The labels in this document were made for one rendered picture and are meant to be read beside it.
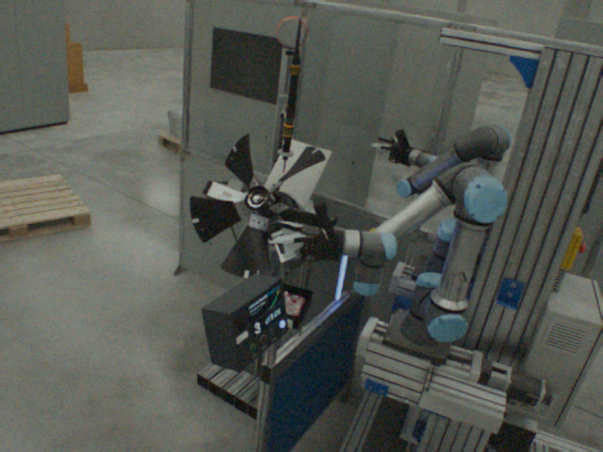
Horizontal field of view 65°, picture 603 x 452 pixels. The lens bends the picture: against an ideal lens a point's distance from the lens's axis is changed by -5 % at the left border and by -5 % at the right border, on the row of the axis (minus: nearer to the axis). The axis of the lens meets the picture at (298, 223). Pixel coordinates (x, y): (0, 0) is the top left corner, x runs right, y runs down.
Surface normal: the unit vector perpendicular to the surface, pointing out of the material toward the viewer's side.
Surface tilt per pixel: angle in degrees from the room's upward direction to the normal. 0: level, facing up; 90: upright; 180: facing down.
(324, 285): 90
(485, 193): 83
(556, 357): 90
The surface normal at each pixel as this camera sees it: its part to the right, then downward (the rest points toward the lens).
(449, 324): 0.03, 0.55
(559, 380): -0.40, 0.35
